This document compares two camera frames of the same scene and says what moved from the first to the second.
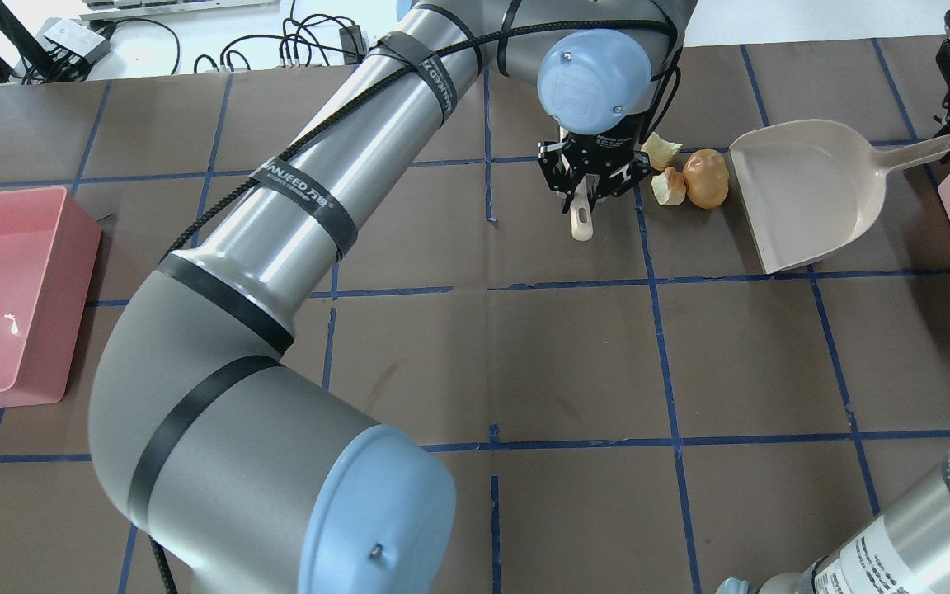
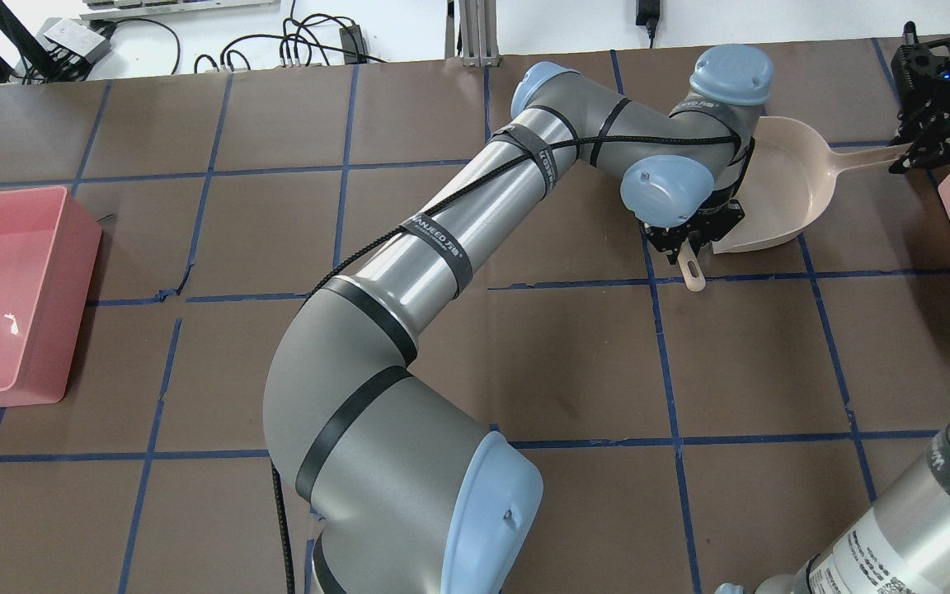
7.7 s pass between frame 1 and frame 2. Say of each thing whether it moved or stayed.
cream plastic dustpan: moved
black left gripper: moved
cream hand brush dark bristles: moved
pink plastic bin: stayed
